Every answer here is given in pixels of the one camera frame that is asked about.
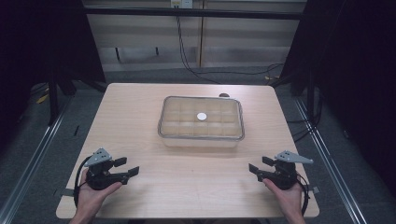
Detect yellow strip on floor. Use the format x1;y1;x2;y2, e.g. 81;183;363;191
36;92;50;105

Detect dark curtain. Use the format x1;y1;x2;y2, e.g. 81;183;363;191
278;0;396;197
0;0;106;147

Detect black metal stand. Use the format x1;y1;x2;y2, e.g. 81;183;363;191
48;62;61;126

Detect person's right hand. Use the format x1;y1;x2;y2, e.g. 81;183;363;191
262;177;304;216

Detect black floor cables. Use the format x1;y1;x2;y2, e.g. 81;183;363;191
286;92;323;144

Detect black hanging wall cable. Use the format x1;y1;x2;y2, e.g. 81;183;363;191
176;15;286;85

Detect white wall power outlet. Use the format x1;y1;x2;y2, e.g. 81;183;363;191
170;0;194;9

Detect black horizontal metal bar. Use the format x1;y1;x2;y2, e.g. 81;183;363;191
82;7;304;21

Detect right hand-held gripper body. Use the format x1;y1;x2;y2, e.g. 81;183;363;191
260;150;315;190

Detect metal floor rail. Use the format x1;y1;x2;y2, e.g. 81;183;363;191
0;96;74;224
293;97;368;224

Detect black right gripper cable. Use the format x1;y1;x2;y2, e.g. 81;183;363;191
295;172;311;217

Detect clear plastic lidded storage box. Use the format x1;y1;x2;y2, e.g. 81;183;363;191
157;95;246;148

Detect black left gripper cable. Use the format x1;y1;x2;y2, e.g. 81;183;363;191
73;155;92;208

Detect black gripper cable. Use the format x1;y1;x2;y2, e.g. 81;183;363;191
73;155;92;208
295;172;311;217

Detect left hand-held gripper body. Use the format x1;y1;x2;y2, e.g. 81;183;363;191
83;147;130;191

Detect person's left hand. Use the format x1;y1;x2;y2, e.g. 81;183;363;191
76;169;123;216

